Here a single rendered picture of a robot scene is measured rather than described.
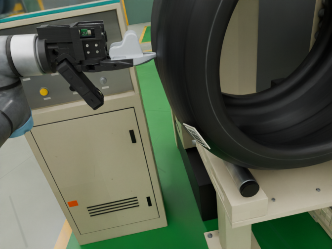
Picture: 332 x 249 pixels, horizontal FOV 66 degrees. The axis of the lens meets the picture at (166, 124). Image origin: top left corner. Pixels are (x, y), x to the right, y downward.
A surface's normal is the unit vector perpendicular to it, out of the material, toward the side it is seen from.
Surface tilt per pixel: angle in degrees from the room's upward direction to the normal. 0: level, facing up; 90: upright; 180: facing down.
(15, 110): 77
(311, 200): 0
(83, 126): 90
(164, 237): 0
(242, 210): 90
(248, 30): 90
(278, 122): 9
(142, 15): 90
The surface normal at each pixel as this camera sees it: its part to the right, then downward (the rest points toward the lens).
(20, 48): 0.11, 0.00
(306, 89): -0.50, -0.19
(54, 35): 0.14, 0.48
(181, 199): -0.15, -0.85
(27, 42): 0.08, -0.29
